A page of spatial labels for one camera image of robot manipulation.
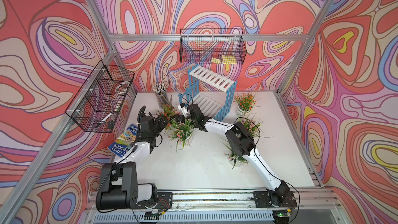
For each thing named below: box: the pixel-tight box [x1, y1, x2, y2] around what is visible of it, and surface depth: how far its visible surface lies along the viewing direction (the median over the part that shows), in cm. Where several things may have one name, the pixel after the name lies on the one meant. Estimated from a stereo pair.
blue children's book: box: [107, 123, 138, 158], surface depth 93 cm
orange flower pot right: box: [233, 92, 262, 118], surface depth 100 cm
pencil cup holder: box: [152, 82, 170, 109], surface depth 101 cm
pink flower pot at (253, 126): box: [238, 117, 272, 138], surface depth 86 cm
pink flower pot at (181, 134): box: [167, 118, 196, 154], surface depth 86 cm
